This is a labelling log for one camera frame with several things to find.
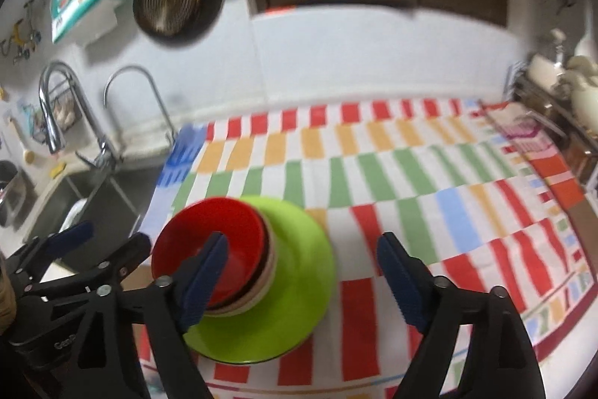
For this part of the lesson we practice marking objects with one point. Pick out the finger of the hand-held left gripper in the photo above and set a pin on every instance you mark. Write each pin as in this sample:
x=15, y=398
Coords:
x=126, y=254
x=74, y=233

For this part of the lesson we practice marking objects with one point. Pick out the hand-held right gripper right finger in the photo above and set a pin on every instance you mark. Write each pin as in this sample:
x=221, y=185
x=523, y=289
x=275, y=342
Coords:
x=402, y=282

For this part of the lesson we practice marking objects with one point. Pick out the yellow wall hooks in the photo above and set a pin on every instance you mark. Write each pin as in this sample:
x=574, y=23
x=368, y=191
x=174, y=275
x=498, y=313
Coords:
x=18, y=36

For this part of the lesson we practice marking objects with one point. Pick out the striped colourful tablecloth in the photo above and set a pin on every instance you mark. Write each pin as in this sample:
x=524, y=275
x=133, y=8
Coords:
x=373, y=170

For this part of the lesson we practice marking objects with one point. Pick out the pink patterned cloth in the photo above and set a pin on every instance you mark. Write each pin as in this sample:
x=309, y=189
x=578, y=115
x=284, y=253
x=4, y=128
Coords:
x=528, y=137

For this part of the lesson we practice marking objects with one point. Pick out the white plastic board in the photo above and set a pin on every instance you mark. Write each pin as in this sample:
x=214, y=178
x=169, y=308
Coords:
x=74, y=212

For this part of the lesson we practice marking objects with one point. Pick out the white bowl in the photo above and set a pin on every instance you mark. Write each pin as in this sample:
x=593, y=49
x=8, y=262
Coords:
x=243, y=308

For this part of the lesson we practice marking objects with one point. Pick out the yellow sponge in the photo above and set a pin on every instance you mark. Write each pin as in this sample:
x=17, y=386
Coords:
x=58, y=169

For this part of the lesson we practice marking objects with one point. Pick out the steel dish rack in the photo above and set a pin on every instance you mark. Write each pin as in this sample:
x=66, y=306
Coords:
x=546, y=109

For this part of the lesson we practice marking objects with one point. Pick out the red and black bowl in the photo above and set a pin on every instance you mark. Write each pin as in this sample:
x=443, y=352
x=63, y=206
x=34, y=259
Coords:
x=196, y=230

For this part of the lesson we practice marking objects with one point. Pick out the thin gooseneck faucet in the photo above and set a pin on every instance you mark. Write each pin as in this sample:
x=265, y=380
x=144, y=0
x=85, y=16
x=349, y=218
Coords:
x=135, y=74

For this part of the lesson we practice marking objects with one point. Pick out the green plate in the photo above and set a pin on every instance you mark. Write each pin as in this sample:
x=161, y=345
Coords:
x=299, y=287

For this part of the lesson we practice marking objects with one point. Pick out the cream ceramic casserole pot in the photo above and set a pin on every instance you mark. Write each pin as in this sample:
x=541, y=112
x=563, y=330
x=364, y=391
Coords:
x=586, y=86

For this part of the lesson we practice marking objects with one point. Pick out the red bordered patterned cloth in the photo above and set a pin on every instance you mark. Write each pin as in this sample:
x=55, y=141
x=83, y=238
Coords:
x=560, y=193

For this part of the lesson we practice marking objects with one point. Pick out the chrome kitchen faucet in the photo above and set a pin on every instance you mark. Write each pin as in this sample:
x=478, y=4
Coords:
x=56, y=109

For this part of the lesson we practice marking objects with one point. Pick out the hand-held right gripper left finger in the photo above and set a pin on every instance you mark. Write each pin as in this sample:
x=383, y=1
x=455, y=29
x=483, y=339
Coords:
x=205, y=282

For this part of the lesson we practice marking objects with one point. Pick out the stainless steel sink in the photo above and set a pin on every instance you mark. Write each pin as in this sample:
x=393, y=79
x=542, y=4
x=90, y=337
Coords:
x=93, y=198

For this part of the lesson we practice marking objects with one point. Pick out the black scissors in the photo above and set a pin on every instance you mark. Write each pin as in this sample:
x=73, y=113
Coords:
x=567, y=1

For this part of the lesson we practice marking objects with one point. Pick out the white pot with glass lid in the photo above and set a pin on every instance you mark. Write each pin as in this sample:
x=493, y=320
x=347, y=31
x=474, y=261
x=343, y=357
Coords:
x=542, y=67

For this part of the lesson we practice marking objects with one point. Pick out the yellow dish brush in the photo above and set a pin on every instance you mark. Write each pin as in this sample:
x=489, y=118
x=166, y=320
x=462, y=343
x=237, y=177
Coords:
x=27, y=153

